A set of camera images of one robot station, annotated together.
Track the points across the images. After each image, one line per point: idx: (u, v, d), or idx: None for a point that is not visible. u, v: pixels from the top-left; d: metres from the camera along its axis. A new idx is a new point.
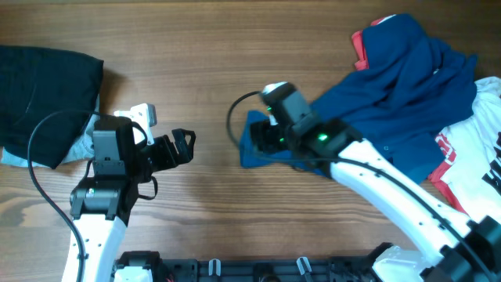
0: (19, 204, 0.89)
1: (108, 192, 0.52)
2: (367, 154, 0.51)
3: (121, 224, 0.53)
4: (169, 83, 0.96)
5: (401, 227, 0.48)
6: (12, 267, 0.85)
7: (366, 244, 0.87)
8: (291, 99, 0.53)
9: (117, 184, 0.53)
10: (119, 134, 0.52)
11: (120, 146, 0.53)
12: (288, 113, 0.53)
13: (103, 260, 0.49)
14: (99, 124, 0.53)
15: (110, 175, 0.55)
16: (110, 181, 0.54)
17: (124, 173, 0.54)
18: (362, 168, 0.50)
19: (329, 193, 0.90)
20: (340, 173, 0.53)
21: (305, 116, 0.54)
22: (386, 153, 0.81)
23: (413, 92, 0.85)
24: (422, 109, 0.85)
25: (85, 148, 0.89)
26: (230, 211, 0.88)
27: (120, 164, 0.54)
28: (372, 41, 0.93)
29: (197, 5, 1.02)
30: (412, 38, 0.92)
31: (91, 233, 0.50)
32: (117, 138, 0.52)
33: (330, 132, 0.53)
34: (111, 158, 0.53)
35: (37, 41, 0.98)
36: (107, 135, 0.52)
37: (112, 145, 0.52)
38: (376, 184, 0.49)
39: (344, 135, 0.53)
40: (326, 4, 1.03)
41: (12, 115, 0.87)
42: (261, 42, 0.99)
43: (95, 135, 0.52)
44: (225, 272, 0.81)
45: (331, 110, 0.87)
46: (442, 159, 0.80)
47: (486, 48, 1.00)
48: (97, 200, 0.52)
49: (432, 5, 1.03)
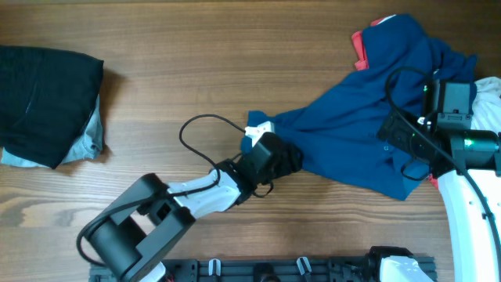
0: (19, 204, 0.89)
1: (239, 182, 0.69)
2: (491, 194, 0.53)
3: (228, 204, 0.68)
4: (170, 83, 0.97)
5: (455, 257, 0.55)
6: (12, 267, 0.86)
7: (365, 244, 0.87)
8: (455, 89, 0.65)
9: (246, 184, 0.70)
10: (274, 154, 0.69)
11: (264, 162, 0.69)
12: (445, 98, 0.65)
13: (218, 200, 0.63)
14: (263, 139, 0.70)
15: (246, 174, 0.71)
16: (245, 176, 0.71)
17: (255, 178, 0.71)
18: (475, 199, 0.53)
19: (329, 193, 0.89)
20: (450, 185, 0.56)
21: (457, 113, 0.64)
22: (386, 153, 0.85)
23: (413, 94, 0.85)
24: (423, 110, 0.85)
25: (85, 148, 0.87)
26: (231, 211, 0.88)
27: (256, 173, 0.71)
28: (372, 43, 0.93)
29: (197, 5, 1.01)
30: (410, 39, 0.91)
31: (227, 180, 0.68)
32: (271, 157, 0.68)
33: (483, 142, 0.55)
34: (254, 165, 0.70)
35: (38, 41, 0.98)
36: (264, 153, 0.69)
37: (261, 158, 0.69)
38: (475, 222, 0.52)
39: (488, 155, 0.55)
40: (326, 4, 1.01)
41: (13, 115, 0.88)
42: (260, 43, 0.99)
43: (257, 143, 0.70)
44: (225, 271, 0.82)
45: (327, 111, 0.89)
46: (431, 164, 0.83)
47: (484, 48, 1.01)
48: (231, 179, 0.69)
49: (432, 3, 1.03)
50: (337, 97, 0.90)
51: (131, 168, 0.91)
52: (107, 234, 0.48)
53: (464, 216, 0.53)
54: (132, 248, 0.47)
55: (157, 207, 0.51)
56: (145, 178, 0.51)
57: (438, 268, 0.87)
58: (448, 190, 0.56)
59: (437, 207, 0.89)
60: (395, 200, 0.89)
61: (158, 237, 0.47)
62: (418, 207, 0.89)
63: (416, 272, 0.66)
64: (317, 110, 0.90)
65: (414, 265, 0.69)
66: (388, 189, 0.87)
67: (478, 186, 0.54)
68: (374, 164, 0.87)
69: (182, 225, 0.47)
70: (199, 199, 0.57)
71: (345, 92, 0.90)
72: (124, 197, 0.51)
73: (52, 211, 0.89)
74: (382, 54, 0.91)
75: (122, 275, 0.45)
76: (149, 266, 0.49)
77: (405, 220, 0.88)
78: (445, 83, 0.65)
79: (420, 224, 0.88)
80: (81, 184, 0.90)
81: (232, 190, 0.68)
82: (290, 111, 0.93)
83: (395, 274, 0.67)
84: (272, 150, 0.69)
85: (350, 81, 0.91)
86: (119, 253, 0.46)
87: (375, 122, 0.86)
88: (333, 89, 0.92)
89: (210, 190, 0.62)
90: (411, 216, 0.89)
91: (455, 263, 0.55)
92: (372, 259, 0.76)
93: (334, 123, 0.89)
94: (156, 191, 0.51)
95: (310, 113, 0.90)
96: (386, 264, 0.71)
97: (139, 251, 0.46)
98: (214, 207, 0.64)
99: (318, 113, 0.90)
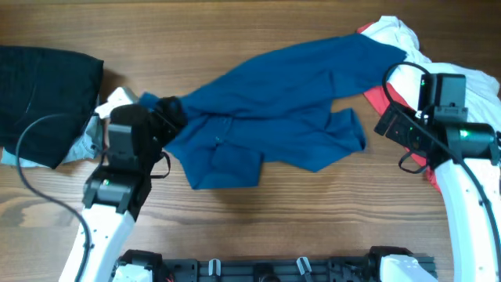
0: (19, 204, 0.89)
1: (124, 185, 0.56)
2: (487, 182, 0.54)
3: (131, 218, 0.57)
4: (170, 83, 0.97)
5: (452, 241, 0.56)
6: (13, 267, 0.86)
7: (365, 244, 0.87)
8: (452, 83, 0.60)
9: (133, 179, 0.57)
10: (134, 131, 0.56)
11: (133, 142, 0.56)
12: (441, 92, 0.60)
13: (106, 254, 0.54)
14: (113, 119, 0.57)
15: (124, 169, 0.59)
16: (123, 175, 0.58)
17: (136, 168, 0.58)
18: (472, 187, 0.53)
19: (329, 193, 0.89)
20: (447, 175, 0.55)
21: (454, 107, 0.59)
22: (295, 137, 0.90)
23: (294, 100, 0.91)
24: (320, 132, 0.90)
25: (85, 148, 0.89)
26: (231, 211, 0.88)
27: (134, 160, 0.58)
28: (323, 44, 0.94)
29: (197, 5, 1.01)
30: (347, 44, 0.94)
31: (113, 195, 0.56)
32: (131, 135, 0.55)
33: (477, 132, 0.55)
34: (123, 153, 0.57)
35: (39, 42, 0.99)
36: (122, 132, 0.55)
37: (126, 141, 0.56)
38: (472, 209, 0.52)
39: (484, 145, 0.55)
40: (327, 4, 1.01)
41: (13, 115, 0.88)
42: (260, 43, 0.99)
43: (110, 129, 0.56)
44: (225, 271, 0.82)
45: (242, 93, 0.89)
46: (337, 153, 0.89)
47: (484, 48, 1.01)
48: (109, 191, 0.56)
49: (433, 2, 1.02)
50: (258, 86, 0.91)
51: None
52: None
53: (461, 204, 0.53)
54: None
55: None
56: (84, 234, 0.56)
57: (438, 268, 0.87)
58: (444, 178, 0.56)
59: (437, 207, 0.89)
60: (395, 200, 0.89)
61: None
62: (419, 207, 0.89)
63: (415, 269, 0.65)
64: (241, 93, 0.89)
65: (414, 262, 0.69)
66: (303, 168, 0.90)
67: (473, 172, 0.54)
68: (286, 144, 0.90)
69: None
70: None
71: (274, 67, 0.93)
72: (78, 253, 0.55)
73: (53, 211, 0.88)
74: (309, 52, 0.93)
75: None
76: None
77: (405, 220, 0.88)
78: (441, 77, 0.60)
79: (420, 224, 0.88)
80: (81, 184, 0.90)
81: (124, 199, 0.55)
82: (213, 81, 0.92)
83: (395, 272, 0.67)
84: (131, 125, 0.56)
85: (280, 59, 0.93)
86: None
87: (298, 135, 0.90)
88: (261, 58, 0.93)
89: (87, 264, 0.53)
90: (411, 216, 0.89)
91: (452, 247, 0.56)
92: (372, 258, 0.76)
93: (261, 109, 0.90)
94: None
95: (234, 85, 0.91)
96: (386, 262, 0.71)
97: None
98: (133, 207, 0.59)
99: (228, 92, 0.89)
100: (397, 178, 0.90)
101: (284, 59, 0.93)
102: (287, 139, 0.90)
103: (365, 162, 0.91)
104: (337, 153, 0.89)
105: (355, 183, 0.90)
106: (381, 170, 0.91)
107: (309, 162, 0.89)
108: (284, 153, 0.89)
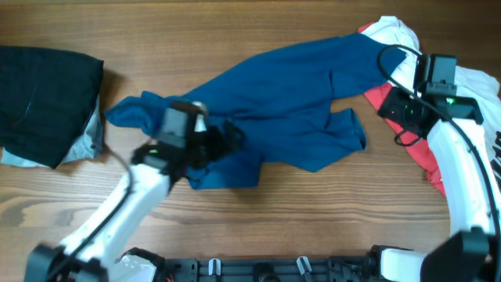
0: (19, 204, 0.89)
1: (165, 160, 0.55)
2: (475, 135, 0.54)
3: (167, 186, 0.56)
4: (170, 82, 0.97)
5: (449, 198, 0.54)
6: (12, 267, 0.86)
7: (366, 244, 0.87)
8: (445, 62, 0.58)
9: (174, 160, 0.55)
10: (189, 117, 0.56)
11: (185, 128, 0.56)
12: (432, 68, 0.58)
13: (139, 206, 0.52)
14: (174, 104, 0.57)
15: (167, 150, 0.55)
16: (167, 152, 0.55)
17: (180, 148, 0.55)
18: (461, 139, 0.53)
19: (329, 193, 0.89)
20: (438, 133, 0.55)
21: (445, 84, 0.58)
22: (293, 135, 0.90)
23: (295, 101, 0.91)
24: (320, 132, 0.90)
25: (85, 148, 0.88)
26: (231, 211, 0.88)
27: (181, 144, 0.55)
28: (320, 44, 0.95)
29: (197, 5, 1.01)
30: (347, 45, 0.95)
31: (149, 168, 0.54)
32: (186, 119, 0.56)
33: (461, 100, 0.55)
34: (172, 134, 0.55)
35: (39, 41, 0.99)
36: (178, 116, 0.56)
37: (179, 124, 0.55)
38: (462, 159, 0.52)
39: (470, 110, 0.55)
40: (326, 4, 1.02)
41: (13, 115, 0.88)
42: (260, 43, 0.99)
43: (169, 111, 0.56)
44: (225, 271, 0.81)
45: (243, 92, 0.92)
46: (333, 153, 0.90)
47: (484, 48, 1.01)
48: (153, 161, 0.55)
49: (432, 3, 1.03)
50: (259, 86, 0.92)
51: None
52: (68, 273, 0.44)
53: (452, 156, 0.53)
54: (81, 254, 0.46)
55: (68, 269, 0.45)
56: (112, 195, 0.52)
57: None
58: (436, 139, 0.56)
59: (437, 207, 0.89)
60: (395, 200, 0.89)
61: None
62: (418, 207, 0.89)
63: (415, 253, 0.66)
64: (242, 92, 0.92)
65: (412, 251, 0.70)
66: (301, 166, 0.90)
67: (464, 130, 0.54)
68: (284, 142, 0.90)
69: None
70: (109, 233, 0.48)
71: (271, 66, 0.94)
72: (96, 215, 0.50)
73: (53, 210, 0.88)
74: (309, 52, 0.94)
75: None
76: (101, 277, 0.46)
77: (405, 220, 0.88)
78: (434, 56, 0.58)
79: (421, 223, 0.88)
80: (81, 184, 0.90)
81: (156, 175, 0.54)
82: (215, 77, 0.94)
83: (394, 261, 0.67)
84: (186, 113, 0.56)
85: (281, 58, 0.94)
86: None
87: (300, 135, 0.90)
88: (261, 56, 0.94)
89: (122, 206, 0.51)
90: (411, 216, 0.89)
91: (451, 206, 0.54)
92: (373, 258, 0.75)
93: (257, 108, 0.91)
94: (52, 258, 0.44)
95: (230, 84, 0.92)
96: (386, 254, 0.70)
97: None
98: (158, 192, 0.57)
99: (229, 91, 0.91)
100: (397, 178, 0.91)
101: (286, 59, 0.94)
102: (290, 139, 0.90)
103: (365, 162, 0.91)
104: (337, 153, 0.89)
105: (355, 182, 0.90)
106: (381, 170, 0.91)
107: (309, 163, 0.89)
108: (285, 153, 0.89)
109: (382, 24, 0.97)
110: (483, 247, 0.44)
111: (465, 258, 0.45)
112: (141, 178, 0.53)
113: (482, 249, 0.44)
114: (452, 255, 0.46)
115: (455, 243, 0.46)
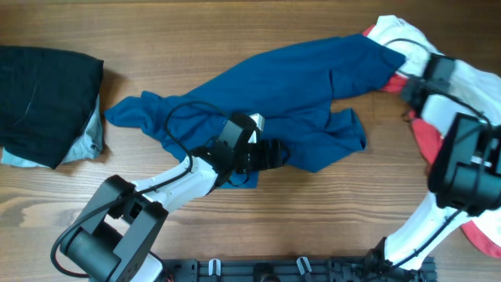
0: (19, 204, 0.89)
1: (214, 164, 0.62)
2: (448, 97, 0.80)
3: (210, 186, 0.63)
4: (169, 82, 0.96)
5: None
6: (13, 267, 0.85)
7: (366, 244, 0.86)
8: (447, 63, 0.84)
9: (221, 166, 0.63)
10: (245, 131, 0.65)
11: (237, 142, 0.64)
12: (437, 67, 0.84)
13: (195, 186, 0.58)
14: (233, 116, 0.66)
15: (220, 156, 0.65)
16: (218, 158, 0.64)
17: (229, 160, 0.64)
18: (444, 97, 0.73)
19: (329, 193, 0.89)
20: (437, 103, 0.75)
21: (442, 81, 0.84)
22: (294, 135, 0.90)
23: (295, 100, 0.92)
24: (320, 132, 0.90)
25: (85, 148, 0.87)
26: (230, 211, 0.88)
27: (231, 153, 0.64)
28: (319, 44, 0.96)
29: (197, 5, 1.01)
30: (347, 45, 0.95)
31: (201, 165, 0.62)
32: (242, 134, 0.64)
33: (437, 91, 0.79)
34: (228, 144, 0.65)
35: (38, 41, 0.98)
36: (235, 129, 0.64)
37: (234, 137, 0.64)
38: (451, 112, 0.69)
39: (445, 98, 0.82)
40: (326, 4, 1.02)
41: (12, 115, 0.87)
42: (260, 42, 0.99)
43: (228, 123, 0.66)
44: (225, 271, 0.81)
45: (243, 92, 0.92)
46: (333, 153, 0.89)
47: (486, 48, 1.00)
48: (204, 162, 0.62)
49: (432, 4, 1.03)
50: (259, 86, 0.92)
51: (131, 168, 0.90)
52: (81, 247, 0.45)
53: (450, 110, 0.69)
54: (110, 251, 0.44)
55: (129, 207, 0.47)
56: (109, 182, 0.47)
57: (438, 268, 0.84)
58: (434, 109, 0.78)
59: None
60: (395, 200, 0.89)
61: (138, 229, 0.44)
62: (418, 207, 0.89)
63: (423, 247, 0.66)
64: (243, 92, 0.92)
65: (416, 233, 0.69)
66: (302, 165, 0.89)
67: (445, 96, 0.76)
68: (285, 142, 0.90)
69: (158, 218, 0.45)
70: (171, 190, 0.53)
71: (271, 66, 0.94)
72: (91, 204, 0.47)
73: (52, 210, 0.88)
74: (309, 52, 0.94)
75: (107, 278, 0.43)
76: (136, 266, 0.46)
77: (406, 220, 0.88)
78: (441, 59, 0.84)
79: None
80: (81, 184, 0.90)
81: (207, 173, 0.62)
82: (216, 77, 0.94)
83: (396, 244, 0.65)
84: (243, 127, 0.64)
85: (281, 58, 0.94)
86: (98, 261, 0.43)
87: (300, 134, 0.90)
88: (261, 56, 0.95)
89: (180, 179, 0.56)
90: None
91: None
92: (376, 255, 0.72)
93: (258, 108, 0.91)
94: (125, 190, 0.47)
95: (231, 85, 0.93)
96: (389, 241, 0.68)
97: (118, 255, 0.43)
98: (196, 193, 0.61)
99: (229, 90, 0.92)
100: (396, 178, 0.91)
101: (286, 59, 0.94)
102: (290, 138, 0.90)
103: (365, 162, 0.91)
104: (337, 153, 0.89)
105: (355, 183, 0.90)
106: (382, 171, 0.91)
107: (309, 164, 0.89)
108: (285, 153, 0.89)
109: (389, 27, 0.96)
110: (477, 121, 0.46)
111: (463, 135, 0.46)
112: (201, 165, 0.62)
113: (477, 122, 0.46)
114: (452, 135, 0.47)
115: (453, 125, 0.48)
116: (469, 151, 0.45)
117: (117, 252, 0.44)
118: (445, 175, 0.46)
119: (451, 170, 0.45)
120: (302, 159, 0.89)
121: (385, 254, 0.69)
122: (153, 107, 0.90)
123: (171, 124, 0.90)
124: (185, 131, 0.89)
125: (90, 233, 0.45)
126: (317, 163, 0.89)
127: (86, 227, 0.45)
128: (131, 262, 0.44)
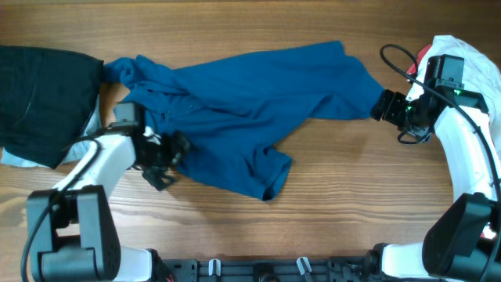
0: (19, 204, 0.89)
1: (120, 130, 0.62)
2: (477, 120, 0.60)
3: (131, 149, 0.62)
4: None
5: (452, 161, 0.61)
6: (13, 267, 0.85)
7: (365, 244, 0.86)
8: (453, 62, 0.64)
9: (127, 128, 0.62)
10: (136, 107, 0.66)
11: (136, 116, 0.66)
12: (442, 67, 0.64)
13: (113, 159, 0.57)
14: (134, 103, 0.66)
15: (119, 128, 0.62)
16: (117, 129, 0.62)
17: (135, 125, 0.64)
18: (466, 126, 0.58)
19: (329, 193, 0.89)
20: (451, 135, 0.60)
21: (452, 81, 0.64)
22: (243, 150, 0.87)
23: (256, 103, 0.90)
24: (247, 165, 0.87)
25: (85, 148, 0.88)
26: (230, 211, 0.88)
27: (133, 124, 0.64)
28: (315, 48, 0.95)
29: (197, 5, 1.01)
30: (342, 52, 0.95)
31: (107, 139, 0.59)
32: (134, 108, 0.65)
33: (466, 92, 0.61)
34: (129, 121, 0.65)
35: (37, 41, 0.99)
36: (127, 106, 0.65)
37: (130, 113, 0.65)
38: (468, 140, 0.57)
39: (474, 102, 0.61)
40: (326, 3, 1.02)
41: (12, 115, 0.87)
42: (260, 43, 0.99)
43: (117, 106, 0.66)
44: (225, 271, 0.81)
45: (227, 85, 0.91)
46: (267, 182, 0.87)
47: (485, 48, 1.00)
48: (107, 136, 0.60)
49: (433, 4, 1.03)
50: (243, 80, 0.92)
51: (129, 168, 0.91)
52: (55, 263, 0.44)
53: (461, 138, 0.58)
54: (81, 250, 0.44)
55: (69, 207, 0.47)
56: (31, 197, 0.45)
57: None
58: (442, 124, 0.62)
59: (437, 207, 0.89)
60: (395, 200, 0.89)
61: (88, 213, 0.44)
62: (418, 207, 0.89)
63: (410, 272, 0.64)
64: (223, 81, 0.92)
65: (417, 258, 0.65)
66: (236, 182, 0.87)
67: (463, 133, 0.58)
68: (224, 154, 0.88)
69: (95, 193, 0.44)
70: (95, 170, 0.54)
71: (261, 66, 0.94)
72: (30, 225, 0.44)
73: None
74: (306, 56, 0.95)
75: (95, 270, 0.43)
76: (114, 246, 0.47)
77: (406, 220, 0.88)
78: (444, 56, 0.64)
79: (421, 224, 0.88)
80: None
81: (118, 137, 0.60)
82: (208, 65, 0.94)
83: (394, 258, 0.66)
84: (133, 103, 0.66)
85: (278, 59, 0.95)
86: (77, 263, 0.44)
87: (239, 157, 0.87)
88: (259, 55, 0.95)
89: (97, 160, 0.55)
90: (411, 217, 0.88)
91: (450, 168, 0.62)
92: (374, 257, 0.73)
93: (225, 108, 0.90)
94: (50, 194, 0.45)
95: (219, 76, 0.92)
96: (387, 251, 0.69)
97: (88, 245, 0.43)
98: (121, 165, 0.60)
99: (215, 80, 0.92)
100: (396, 178, 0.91)
101: (281, 62, 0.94)
102: (225, 157, 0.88)
103: (365, 162, 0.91)
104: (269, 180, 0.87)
105: (355, 183, 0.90)
106: (381, 170, 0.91)
107: (248, 183, 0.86)
108: (217, 170, 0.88)
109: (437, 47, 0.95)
110: (488, 205, 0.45)
111: (466, 218, 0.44)
112: (106, 139, 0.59)
113: (488, 207, 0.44)
114: (455, 213, 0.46)
115: (457, 206, 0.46)
116: (470, 244, 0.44)
117: (85, 245, 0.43)
118: (441, 264, 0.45)
119: (447, 261, 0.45)
120: (239, 177, 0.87)
121: (382, 267, 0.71)
122: (142, 65, 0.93)
123: (146, 85, 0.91)
124: (156, 93, 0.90)
125: (51, 247, 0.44)
126: (252, 186, 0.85)
127: (42, 247, 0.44)
128: (106, 244, 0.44)
